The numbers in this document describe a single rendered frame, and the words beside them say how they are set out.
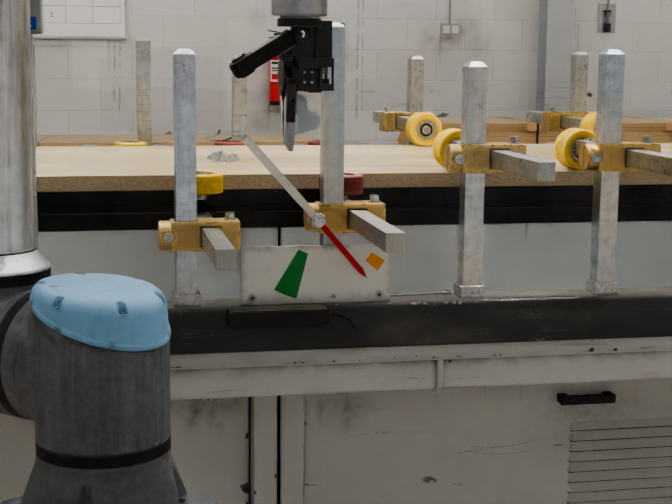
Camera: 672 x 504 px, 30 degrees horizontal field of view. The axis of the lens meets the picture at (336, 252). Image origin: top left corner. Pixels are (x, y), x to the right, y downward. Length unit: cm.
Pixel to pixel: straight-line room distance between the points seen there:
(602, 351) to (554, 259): 24
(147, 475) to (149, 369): 12
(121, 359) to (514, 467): 140
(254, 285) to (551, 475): 84
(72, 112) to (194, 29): 106
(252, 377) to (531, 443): 68
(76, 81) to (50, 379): 787
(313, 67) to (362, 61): 740
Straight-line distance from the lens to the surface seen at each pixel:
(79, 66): 920
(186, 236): 210
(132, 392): 137
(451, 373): 227
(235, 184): 233
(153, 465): 141
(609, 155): 227
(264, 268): 213
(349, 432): 250
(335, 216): 213
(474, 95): 218
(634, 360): 239
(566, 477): 266
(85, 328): 134
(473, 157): 218
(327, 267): 214
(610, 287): 231
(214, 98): 925
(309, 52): 204
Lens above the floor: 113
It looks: 9 degrees down
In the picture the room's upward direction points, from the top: 1 degrees clockwise
